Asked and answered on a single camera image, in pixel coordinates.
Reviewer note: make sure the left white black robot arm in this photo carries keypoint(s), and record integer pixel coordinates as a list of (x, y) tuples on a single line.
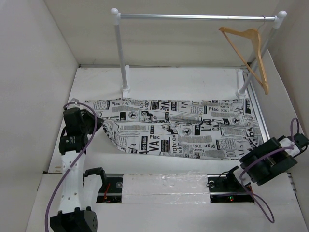
[(70, 208)]

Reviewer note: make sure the white metal clothes rack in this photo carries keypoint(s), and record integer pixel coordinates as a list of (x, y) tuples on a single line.
[(256, 69)]

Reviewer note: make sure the newspaper print trousers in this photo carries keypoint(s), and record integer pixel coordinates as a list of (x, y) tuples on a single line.
[(216, 129)]

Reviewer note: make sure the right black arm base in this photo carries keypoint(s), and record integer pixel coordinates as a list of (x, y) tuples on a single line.
[(225, 190)]

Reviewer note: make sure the wooden clothes hanger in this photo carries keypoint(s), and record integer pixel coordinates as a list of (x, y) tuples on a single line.
[(254, 36)]

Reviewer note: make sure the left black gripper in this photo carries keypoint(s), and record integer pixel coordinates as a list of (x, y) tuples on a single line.
[(86, 113)]

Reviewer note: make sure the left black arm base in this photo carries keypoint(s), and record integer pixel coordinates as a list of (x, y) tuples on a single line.
[(111, 192)]

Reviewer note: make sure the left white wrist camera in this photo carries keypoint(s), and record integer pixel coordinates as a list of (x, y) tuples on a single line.
[(74, 101)]

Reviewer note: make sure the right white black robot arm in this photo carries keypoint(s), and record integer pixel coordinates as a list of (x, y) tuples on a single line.
[(267, 161)]

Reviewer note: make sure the aluminium rail on right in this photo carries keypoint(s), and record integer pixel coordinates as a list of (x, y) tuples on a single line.
[(250, 91)]

